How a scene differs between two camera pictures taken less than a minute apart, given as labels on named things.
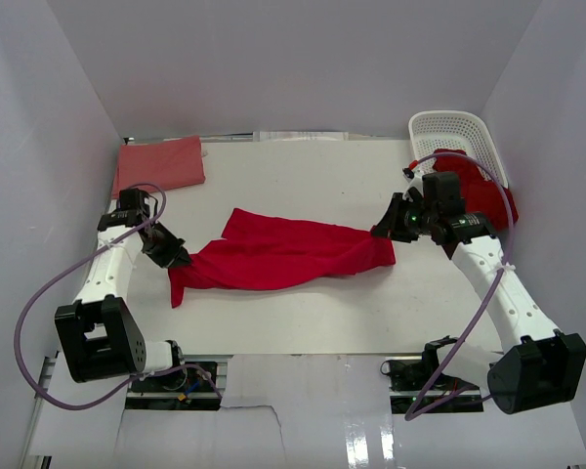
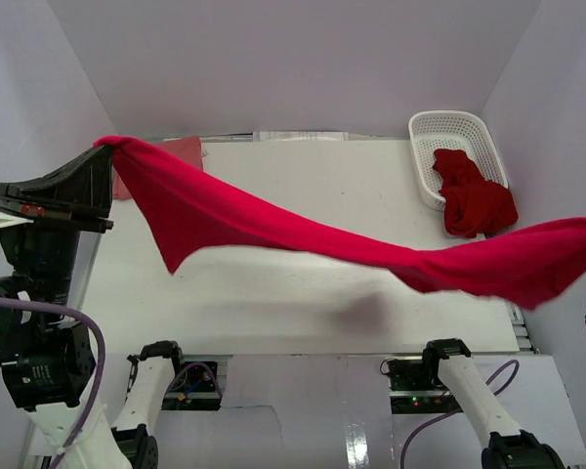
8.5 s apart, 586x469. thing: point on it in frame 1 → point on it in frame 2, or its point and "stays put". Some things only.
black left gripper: (167, 259) → (80, 186)
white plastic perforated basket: (429, 131) stays put
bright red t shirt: (259, 252) → (183, 202)
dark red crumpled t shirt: (480, 194) stays put
